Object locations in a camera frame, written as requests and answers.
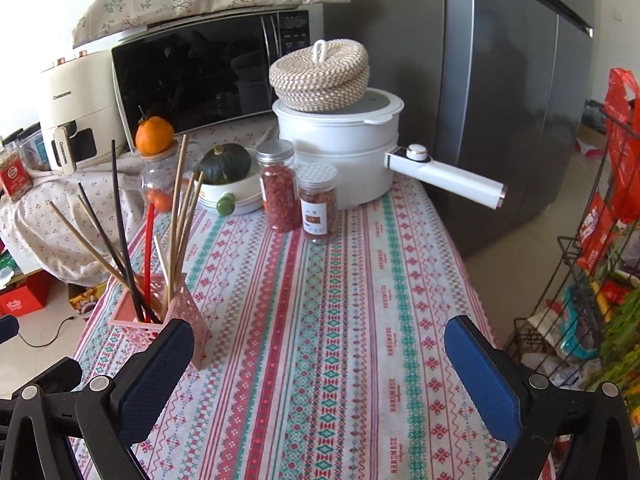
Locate black microwave oven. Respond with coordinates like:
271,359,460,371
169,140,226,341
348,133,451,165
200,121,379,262
111,7,326,153

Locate red labelled tin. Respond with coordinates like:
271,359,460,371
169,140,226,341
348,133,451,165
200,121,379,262
0,152,32,204

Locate wooden chopstick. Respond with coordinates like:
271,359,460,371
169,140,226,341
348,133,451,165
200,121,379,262
49,201,148,323
172,174,197,301
175,171,206,306
167,134,189,311

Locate dark green squash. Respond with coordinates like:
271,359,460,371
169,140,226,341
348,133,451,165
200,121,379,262
192,143,252,186

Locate bundle of chopsticks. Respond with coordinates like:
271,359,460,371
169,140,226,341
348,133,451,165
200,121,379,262
0,125,281,286

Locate white bowl with green knob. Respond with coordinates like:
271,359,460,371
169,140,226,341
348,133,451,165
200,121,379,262
195,175,266,217

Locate black wire rack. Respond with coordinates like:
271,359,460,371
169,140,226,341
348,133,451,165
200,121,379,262
502,105,640,393

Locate patterned striped tablecloth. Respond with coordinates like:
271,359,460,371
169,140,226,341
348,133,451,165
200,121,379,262
72,175,556,480

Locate black floor cable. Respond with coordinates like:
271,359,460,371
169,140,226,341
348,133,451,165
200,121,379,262
15,312,87,349

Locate tall jar of goji berries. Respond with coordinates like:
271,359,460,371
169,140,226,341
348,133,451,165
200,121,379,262
256,140,301,233

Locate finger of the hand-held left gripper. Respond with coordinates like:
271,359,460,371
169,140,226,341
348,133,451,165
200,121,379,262
17,357,84,397
0,316,22,345

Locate red plastic spoon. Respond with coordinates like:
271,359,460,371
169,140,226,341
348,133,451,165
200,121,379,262
142,202,157,323

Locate white electric pot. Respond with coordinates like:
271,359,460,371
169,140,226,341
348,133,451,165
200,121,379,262
272,87,508,210

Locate white air fryer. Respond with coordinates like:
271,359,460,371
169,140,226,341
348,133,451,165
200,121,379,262
39,50,132,176

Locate clear glass jar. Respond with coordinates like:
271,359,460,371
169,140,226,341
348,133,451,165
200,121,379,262
140,152,183,213

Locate red cardboard box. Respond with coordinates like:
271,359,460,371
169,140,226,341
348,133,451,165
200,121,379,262
0,275,53,317

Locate red plastic bag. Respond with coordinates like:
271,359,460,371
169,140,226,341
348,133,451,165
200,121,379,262
602,67,640,222

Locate woven lidded basket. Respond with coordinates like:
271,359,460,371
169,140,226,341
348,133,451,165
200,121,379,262
269,40,371,112

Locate clear plastic container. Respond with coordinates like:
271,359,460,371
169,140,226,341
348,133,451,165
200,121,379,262
15,130,51,172

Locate large orange with stem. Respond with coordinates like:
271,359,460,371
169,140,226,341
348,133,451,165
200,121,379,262
135,105,176,157

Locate black chopstick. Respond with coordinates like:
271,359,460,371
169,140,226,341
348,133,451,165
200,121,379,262
111,140,143,322
77,182,153,323

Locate colourful printed box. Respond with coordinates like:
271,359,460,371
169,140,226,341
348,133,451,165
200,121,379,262
67,282,108,317

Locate short jar with label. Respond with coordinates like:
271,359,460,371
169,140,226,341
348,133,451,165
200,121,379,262
296,162,338,246

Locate pink perforated plastic basket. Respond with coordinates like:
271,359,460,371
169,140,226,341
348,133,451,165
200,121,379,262
109,272,211,368

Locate grey refrigerator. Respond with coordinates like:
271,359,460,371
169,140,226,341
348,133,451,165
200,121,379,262
320,0,598,261

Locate green leafy vegetables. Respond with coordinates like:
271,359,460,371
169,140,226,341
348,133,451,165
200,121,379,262
585,240,640,397

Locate red snack packet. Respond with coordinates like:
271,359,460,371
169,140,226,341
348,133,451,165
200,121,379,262
575,192,617,269

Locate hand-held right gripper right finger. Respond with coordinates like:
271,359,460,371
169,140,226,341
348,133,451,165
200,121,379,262
444,315,640,480

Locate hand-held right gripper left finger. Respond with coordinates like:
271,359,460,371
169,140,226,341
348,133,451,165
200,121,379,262
0,318,196,480

